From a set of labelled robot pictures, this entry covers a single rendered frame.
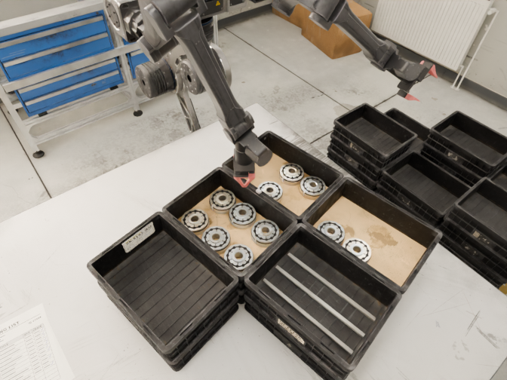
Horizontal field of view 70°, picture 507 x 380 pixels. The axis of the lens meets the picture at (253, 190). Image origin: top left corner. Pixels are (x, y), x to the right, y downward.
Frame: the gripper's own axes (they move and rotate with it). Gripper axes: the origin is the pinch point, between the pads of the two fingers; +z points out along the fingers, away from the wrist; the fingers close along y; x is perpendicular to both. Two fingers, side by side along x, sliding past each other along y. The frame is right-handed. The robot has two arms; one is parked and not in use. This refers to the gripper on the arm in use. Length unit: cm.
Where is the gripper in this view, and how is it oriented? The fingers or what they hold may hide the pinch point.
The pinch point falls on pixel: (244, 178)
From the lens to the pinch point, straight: 121.4
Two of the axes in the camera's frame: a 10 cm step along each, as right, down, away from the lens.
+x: -10.0, 0.2, -0.5
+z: -0.2, 6.4, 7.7
